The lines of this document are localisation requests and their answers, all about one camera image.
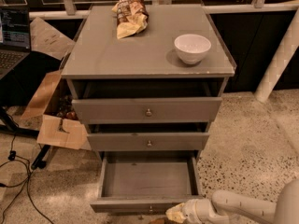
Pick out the yellow brown chip bag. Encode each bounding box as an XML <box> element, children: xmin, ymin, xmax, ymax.
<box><xmin>112</xmin><ymin>0</ymin><xmax>149</xmax><ymax>39</ymax></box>

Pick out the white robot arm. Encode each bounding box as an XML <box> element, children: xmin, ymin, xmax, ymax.
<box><xmin>166</xmin><ymin>179</ymin><xmax>299</xmax><ymax>224</ymax></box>

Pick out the white diagonal pipe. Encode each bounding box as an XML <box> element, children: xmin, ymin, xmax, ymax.
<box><xmin>254</xmin><ymin>9</ymin><xmax>299</xmax><ymax>103</ymax></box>

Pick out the open cardboard box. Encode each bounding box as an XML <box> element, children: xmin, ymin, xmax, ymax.
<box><xmin>21</xmin><ymin>70</ymin><xmax>91</xmax><ymax>150</ymax></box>

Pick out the grey middle drawer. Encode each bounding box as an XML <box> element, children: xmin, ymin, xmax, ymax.
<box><xmin>87</xmin><ymin>123</ymin><xmax>209</xmax><ymax>151</ymax></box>

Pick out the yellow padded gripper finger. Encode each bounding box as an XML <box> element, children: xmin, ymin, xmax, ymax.
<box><xmin>165</xmin><ymin>203</ymin><xmax>186</xmax><ymax>224</ymax></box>

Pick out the grey drawer cabinet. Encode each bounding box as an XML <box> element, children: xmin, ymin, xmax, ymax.
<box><xmin>61</xmin><ymin>4</ymin><xmax>237</xmax><ymax>161</ymax></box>

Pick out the open black laptop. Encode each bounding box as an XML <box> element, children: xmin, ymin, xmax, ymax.
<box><xmin>0</xmin><ymin>7</ymin><xmax>31</xmax><ymax>79</ymax></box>

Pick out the grey bottom drawer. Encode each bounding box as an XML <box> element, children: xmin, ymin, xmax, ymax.
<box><xmin>91</xmin><ymin>151</ymin><xmax>203</xmax><ymax>214</ymax></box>

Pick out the black desk stand leg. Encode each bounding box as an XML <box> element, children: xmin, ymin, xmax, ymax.
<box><xmin>0</xmin><ymin>106</ymin><xmax>50</xmax><ymax>170</ymax></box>

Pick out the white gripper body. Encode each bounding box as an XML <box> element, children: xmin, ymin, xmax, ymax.
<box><xmin>182</xmin><ymin>199</ymin><xmax>221</xmax><ymax>224</ymax></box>

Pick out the grey drawer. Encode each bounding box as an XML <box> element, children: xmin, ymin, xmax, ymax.
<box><xmin>87</xmin><ymin>123</ymin><xmax>209</xmax><ymax>151</ymax></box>
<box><xmin>71</xmin><ymin>79</ymin><xmax>223</xmax><ymax>125</ymax></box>
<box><xmin>91</xmin><ymin>151</ymin><xmax>203</xmax><ymax>214</ymax></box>

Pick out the black floor cable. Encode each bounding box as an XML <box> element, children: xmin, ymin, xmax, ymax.
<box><xmin>0</xmin><ymin>114</ymin><xmax>55</xmax><ymax>224</ymax></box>

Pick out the grey top drawer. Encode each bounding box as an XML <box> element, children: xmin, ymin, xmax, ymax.
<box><xmin>71</xmin><ymin>79</ymin><xmax>223</xmax><ymax>125</ymax></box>

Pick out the white ceramic bowl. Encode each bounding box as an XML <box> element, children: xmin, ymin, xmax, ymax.
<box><xmin>174</xmin><ymin>34</ymin><xmax>211</xmax><ymax>64</ymax></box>

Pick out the white railing bar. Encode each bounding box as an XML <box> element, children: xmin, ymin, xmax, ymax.
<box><xmin>29</xmin><ymin>1</ymin><xmax>299</xmax><ymax>21</ymax></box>

